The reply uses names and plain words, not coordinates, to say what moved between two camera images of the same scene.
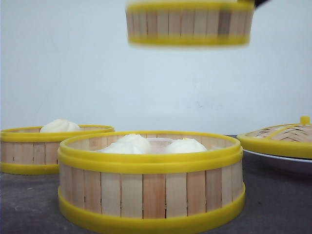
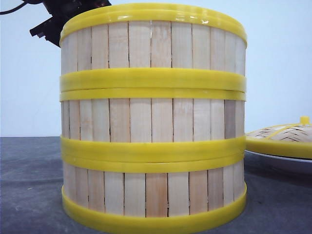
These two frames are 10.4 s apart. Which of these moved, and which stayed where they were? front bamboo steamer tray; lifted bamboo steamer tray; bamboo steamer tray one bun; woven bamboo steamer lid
Moved: bamboo steamer tray one bun; lifted bamboo steamer tray
Stayed: woven bamboo steamer lid; front bamboo steamer tray
